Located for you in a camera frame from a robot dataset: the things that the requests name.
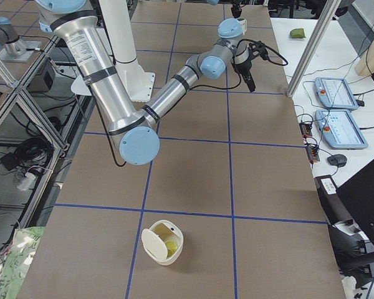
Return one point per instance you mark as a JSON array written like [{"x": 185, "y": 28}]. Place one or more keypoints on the brown paper table cover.
[{"x": 232, "y": 174}]

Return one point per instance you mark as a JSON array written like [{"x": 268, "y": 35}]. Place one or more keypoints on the white column with base plate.
[{"x": 138, "y": 83}]

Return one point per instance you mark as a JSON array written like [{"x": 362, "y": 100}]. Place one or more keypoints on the teach pendant tablet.
[
  {"x": 335, "y": 93},
  {"x": 339, "y": 130}
]

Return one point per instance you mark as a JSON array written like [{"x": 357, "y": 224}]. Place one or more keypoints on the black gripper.
[
  {"x": 237, "y": 12},
  {"x": 244, "y": 67}
]

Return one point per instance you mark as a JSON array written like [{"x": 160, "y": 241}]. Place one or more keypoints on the green bean bag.
[{"x": 297, "y": 33}]

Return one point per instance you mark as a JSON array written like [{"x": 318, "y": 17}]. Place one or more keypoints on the lower teach pendant tablet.
[{"x": 339, "y": 130}]

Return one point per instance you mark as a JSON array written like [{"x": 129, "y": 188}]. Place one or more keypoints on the green patterned cloth bag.
[{"x": 17, "y": 258}]

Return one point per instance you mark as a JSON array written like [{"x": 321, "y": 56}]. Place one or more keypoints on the orange black adapter box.
[{"x": 305, "y": 129}]

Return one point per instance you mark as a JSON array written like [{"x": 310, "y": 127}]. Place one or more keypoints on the black office chair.
[{"x": 353, "y": 252}]

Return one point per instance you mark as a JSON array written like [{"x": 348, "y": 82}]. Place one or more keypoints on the black computer mouse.
[{"x": 338, "y": 160}]

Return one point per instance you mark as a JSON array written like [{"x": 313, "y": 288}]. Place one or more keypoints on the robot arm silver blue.
[
  {"x": 132, "y": 130},
  {"x": 215, "y": 2}
]

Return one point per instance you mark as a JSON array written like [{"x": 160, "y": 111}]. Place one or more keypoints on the white mug with handle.
[{"x": 243, "y": 24}]

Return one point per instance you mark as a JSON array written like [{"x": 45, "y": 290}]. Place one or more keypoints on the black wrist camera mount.
[{"x": 257, "y": 49}]

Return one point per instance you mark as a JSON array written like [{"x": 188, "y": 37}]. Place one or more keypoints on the upper teach pendant tablet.
[{"x": 335, "y": 93}]

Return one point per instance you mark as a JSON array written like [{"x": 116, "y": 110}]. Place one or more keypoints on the cream desktop trash bin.
[{"x": 154, "y": 239}]

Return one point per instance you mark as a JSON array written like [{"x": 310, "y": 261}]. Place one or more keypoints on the black laptop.
[{"x": 357, "y": 195}]

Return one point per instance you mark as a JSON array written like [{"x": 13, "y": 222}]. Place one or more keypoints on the aluminium frame post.
[{"x": 314, "y": 41}]

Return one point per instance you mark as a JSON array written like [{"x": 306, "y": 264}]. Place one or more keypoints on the yellow lemon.
[{"x": 171, "y": 247}]

